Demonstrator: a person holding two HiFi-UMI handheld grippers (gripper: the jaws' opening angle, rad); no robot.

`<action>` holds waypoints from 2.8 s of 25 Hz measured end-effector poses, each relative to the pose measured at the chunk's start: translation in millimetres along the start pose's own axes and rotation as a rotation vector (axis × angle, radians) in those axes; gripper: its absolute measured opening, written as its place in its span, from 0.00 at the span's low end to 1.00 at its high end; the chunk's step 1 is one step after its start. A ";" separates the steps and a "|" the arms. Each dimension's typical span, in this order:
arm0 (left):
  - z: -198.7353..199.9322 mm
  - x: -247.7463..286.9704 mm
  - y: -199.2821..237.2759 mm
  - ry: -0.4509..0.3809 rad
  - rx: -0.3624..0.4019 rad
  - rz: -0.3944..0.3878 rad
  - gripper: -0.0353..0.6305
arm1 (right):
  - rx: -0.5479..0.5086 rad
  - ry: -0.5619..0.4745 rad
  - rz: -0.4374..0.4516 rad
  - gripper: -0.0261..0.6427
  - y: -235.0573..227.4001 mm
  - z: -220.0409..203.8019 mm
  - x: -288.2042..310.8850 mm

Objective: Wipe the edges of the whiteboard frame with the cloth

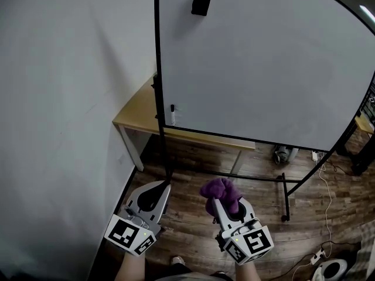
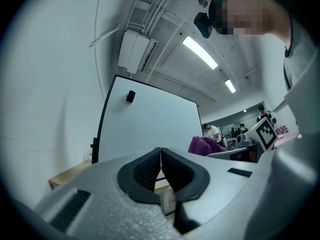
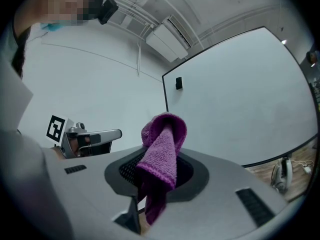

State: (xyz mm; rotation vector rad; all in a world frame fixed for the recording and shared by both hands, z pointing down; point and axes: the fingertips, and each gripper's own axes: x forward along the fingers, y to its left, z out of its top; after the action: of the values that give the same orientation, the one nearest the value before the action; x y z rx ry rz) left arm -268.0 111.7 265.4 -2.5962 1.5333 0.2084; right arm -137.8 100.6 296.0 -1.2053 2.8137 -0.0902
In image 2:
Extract white pipe bundle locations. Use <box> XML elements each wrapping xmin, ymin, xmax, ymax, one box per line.
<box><xmin>124</xmin><ymin>0</ymin><xmax>186</xmax><ymax>35</ymax></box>

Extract white air conditioner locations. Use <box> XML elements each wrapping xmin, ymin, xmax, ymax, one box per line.
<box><xmin>117</xmin><ymin>29</ymin><xmax>161</xmax><ymax>75</ymax></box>

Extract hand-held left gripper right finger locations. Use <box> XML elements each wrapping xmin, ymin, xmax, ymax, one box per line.
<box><xmin>160</xmin><ymin>146</ymin><xmax>261</xmax><ymax>235</ymax></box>

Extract person's right forearm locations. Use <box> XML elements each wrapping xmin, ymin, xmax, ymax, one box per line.
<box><xmin>273</xmin><ymin>133</ymin><xmax>300</xmax><ymax>150</ymax></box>

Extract person's grey shirt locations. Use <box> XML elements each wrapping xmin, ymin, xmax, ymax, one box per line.
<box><xmin>252</xmin><ymin>8</ymin><xmax>320</xmax><ymax>135</ymax></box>

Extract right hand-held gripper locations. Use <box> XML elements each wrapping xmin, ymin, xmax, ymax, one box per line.
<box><xmin>207</xmin><ymin>116</ymin><xmax>279</xmax><ymax>164</ymax></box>

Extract wooden table white legs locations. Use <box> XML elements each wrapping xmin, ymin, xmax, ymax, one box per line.
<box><xmin>48</xmin><ymin>159</ymin><xmax>176</xmax><ymax>216</ymax></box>

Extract black whiteboard eraser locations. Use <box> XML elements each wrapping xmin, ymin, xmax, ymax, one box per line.
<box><xmin>125</xmin><ymin>89</ymin><xmax>137</xmax><ymax>104</ymax></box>

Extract whiteboard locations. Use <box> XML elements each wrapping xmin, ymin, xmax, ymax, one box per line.
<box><xmin>90</xmin><ymin>74</ymin><xmax>203</xmax><ymax>165</ymax></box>

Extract black head-mounted camera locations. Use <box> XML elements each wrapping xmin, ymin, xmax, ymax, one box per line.
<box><xmin>193</xmin><ymin>11</ymin><xmax>214</xmax><ymax>39</ymax></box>

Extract person's head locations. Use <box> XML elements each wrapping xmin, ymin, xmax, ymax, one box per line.
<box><xmin>208</xmin><ymin>0</ymin><xmax>292</xmax><ymax>44</ymax></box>

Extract purple cloth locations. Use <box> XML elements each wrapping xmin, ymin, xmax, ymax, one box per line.
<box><xmin>187</xmin><ymin>135</ymin><xmax>229</xmax><ymax>157</ymax></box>

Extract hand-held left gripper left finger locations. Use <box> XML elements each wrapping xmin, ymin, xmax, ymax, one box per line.
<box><xmin>33</xmin><ymin>146</ymin><xmax>183</xmax><ymax>240</ymax></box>

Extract long ceiling light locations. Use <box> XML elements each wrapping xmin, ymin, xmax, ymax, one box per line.
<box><xmin>224</xmin><ymin>78</ymin><xmax>237</xmax><ymax>94</ymax></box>
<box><xmin>182</xmin><ymin>35</ymin><xmax>219</xmax><ymax>71</ymax></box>

